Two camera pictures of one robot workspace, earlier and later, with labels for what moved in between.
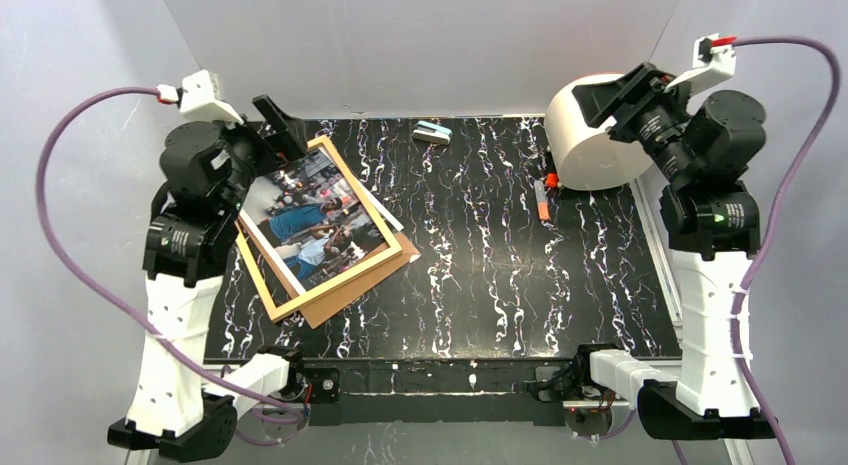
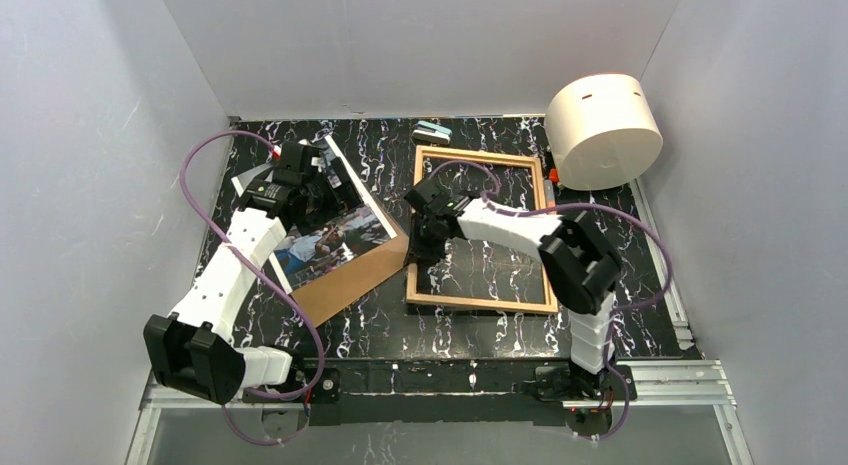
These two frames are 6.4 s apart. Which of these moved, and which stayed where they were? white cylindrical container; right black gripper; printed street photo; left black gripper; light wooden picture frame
Moved: left black gripper; light wooden picture frame; right black gripper
Stayed: white cylindrical container; printed street photo
